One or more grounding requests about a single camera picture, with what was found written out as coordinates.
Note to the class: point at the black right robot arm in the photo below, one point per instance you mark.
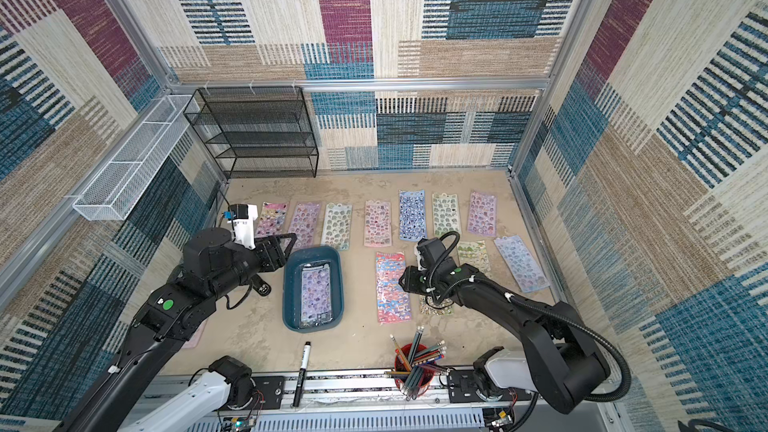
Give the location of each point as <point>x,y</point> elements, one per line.
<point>563,361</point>

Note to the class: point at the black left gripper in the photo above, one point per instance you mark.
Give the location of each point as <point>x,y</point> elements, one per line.
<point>274,247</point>

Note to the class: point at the green house sticker sheet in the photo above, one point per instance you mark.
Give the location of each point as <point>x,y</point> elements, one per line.
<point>475,254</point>

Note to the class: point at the black wire shelf rack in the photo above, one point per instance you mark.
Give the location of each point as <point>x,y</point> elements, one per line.
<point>255,132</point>

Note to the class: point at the green frog sticker sheet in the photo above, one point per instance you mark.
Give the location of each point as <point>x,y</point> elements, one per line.
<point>445,213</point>

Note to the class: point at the pink character sticker sheet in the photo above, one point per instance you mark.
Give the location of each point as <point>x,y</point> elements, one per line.
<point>482,214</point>

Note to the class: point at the green dinosaur sticker sheet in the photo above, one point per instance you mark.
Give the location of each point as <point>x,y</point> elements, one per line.
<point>337,226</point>

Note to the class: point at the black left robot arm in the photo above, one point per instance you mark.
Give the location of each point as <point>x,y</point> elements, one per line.
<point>162,325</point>

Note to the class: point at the white wire mesh basket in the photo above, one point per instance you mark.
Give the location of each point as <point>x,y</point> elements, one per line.
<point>119,185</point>

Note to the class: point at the blue penguin sticker sheet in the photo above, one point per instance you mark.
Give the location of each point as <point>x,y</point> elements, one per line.
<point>412,215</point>

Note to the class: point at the pink calculator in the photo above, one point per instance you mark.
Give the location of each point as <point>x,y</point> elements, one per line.
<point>195,339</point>

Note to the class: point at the black marker pen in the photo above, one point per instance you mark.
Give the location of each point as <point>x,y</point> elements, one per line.
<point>301,377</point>

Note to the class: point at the panda sticker sheet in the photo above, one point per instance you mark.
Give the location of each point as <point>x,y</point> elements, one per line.
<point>445,308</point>

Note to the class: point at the teal plastic storage box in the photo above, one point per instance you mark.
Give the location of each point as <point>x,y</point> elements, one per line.
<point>292,286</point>

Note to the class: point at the red pencil cup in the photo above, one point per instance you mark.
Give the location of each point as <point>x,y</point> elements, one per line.
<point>411,371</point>

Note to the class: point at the purple bonbon sticker sheet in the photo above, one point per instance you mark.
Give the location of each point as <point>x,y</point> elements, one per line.
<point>316,296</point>

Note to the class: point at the pink cat sticker sheet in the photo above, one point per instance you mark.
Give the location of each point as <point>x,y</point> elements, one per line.
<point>271,219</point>

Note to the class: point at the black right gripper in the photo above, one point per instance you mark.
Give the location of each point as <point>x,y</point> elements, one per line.
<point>410,279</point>

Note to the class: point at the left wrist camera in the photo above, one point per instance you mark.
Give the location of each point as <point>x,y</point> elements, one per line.
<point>242,219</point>

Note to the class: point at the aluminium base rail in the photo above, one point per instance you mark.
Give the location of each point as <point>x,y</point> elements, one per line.
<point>351,400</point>

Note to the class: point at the pastel sticker sheet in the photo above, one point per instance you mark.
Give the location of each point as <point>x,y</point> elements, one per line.
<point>521,263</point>

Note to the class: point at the pink bonbon sticker sheet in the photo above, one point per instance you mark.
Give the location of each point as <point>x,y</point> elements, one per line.
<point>377,224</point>

